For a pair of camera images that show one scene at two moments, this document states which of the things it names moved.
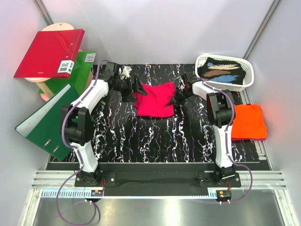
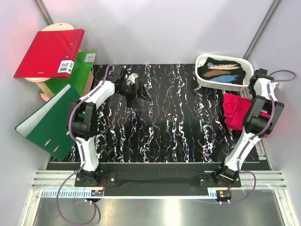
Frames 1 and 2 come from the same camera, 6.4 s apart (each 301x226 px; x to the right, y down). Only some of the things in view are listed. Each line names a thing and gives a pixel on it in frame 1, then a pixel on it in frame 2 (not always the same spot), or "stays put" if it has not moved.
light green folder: [80, 74] stays put
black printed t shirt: [222, 70] stays put
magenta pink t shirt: [154, 104] → [235, 110]
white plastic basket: [249, 75] stays put
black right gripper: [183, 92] → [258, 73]
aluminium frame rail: [62, 184] stays put
